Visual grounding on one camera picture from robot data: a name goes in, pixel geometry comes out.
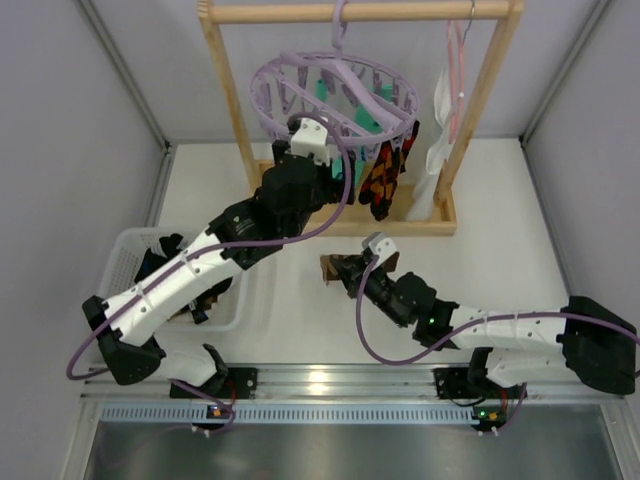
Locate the brown striped sock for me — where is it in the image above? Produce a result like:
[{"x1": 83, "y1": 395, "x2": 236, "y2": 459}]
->
[{"x1": 319, "y1": 252, "x2": 400, "y2": 285}]

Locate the red black argyle sock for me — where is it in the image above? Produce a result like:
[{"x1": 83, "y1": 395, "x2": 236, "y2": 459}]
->
[{"x1": 358, "y1": 121, "x2": 420, "y2": 221}]

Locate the purple round clip hanger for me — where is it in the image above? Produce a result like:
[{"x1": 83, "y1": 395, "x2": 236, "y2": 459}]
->
[{"x1": 249, "y1": 1, "x2": 420, "y2": 155}]

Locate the black grey sock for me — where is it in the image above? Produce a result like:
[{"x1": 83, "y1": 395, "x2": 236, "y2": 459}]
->
[{"x1": 134, "y1": 233, "x2": 234, "y2": 325}]

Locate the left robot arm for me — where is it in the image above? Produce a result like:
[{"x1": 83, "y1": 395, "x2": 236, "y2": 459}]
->
[{"x1": 82, "y1": 136, "x2": 353, "y2": 395}]

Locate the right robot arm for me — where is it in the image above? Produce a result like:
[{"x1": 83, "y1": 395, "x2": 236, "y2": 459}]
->
[{"x1": 327, "y1": 252, "x2": 639, "y2": 396}]

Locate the pink clothes hanger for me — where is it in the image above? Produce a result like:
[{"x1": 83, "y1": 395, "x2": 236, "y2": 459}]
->
[{"x1": 446, "y1": 1, "x2": 476, "y2": 145}]

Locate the wooden clothes rack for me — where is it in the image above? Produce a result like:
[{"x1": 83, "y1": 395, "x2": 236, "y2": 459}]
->
[{"x1": 196, "y1": 0, "x2": 525, "y2": 238}]

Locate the white hanging cloth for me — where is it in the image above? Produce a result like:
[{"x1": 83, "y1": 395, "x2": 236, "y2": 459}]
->
[{"x1": 404, "y1": 66, "x2": 457, "y2": 223}]

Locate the white plastic basket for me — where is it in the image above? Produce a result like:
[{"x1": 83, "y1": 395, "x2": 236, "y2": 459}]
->
[{"x1": 97, "y1": 227, "x2": 248, "y2": 332}]

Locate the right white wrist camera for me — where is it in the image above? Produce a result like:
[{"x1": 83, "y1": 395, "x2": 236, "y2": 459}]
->
[{"x1": 362, "y1": 232, "x2": 398, "y2": 268}]

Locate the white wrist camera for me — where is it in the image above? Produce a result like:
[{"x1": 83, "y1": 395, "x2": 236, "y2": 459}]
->
[
  {"x1": 290, "y1": 118, "x2": 331, "y2": 166},
  {"x1": 362, "y1": 232, "x2": 398, "y2": 268}
]

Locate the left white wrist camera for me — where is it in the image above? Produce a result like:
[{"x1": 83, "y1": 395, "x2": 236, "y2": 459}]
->
[{"x1": 290, "y1": 118, "x2": 331, "y2": 166}]

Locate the aluminium mounting rail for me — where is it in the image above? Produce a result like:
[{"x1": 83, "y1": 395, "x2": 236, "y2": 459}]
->
[{"x1": 80, "y1": 364, "x2": 617, "y2": 427}]

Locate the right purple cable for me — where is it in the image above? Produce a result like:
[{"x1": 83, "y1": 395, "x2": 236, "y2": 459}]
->
[{"x1": 354, "y1": 249, "x2": 640, "y2": 436}]

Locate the purple cable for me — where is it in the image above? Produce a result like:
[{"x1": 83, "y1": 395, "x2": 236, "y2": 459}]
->
[
  {"x1": 354, "y1": 249, "x2": 640, "y2": 436},
  {"x1": 66, "y1": 113, "x2": 357, "y2": 436}
]

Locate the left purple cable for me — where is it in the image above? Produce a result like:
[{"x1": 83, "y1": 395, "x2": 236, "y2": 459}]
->
[{"x1": 66, "y1": 113, "x2": 357, "y2": 436}]

